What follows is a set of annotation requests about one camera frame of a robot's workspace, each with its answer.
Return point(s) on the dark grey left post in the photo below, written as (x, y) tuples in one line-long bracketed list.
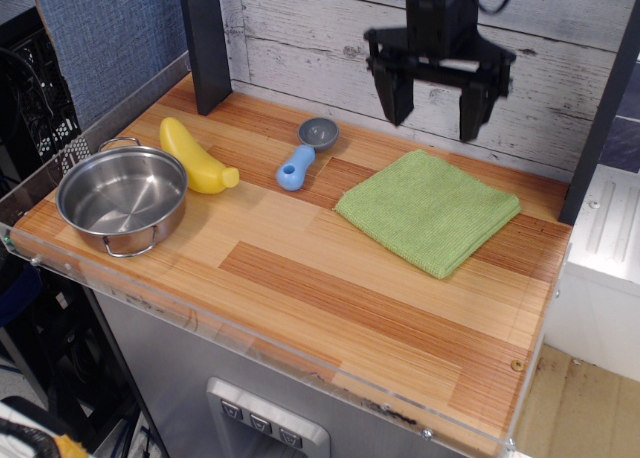
[(206, 41)]

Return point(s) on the clear acrylic guard rail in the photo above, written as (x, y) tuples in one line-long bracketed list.
[(269, 303)]

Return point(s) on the blue grey toy spoon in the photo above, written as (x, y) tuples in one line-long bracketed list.
[(315, 135)]

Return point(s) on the dark grey right post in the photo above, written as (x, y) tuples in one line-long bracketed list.
[(616, 85)]

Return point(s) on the white appliance top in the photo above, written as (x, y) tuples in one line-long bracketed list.
[(594, 315)]

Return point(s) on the yellow plastic toy banana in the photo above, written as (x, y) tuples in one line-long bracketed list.
[(205, 173)]

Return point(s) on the dark grey post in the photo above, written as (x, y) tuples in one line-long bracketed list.
[(616, 85), (206, 41)]

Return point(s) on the black plastic crate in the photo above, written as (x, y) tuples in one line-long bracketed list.
[(38, 117)]

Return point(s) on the green cloth napkin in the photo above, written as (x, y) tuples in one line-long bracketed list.
[(427, 211)]

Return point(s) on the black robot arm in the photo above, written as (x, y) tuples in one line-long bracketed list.
[(440, 44)]

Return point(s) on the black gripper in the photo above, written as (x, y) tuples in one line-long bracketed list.
[(440, 43)]

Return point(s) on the silver dispenser panel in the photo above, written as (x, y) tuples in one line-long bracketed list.
[(265, 420)]

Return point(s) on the stainless steel pot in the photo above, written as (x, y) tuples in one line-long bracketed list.
[(125, 199)]

